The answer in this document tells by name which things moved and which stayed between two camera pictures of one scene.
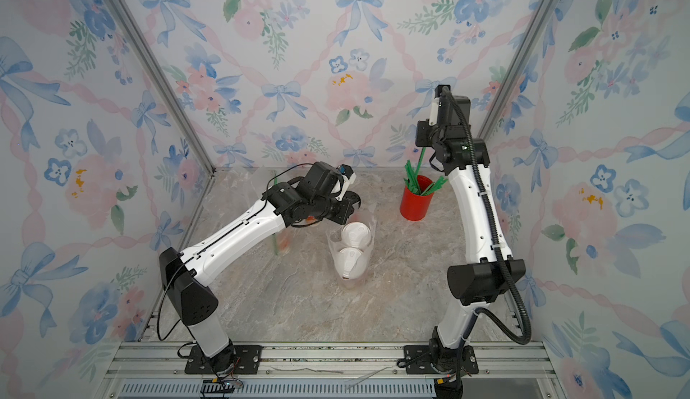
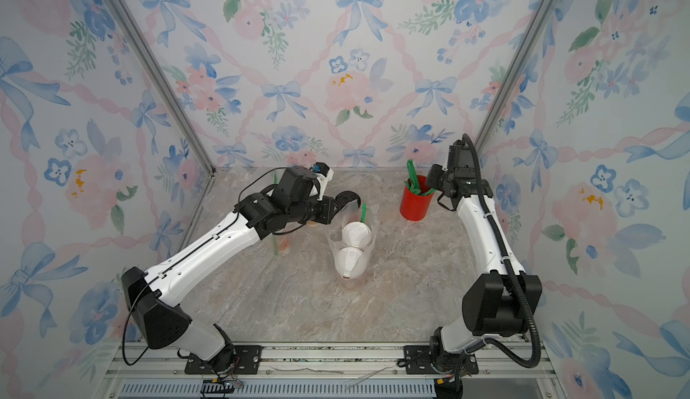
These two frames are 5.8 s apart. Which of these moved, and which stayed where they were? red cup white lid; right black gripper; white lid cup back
Moved: right black gripper
Stayed: red cup white lid; white lid cup back
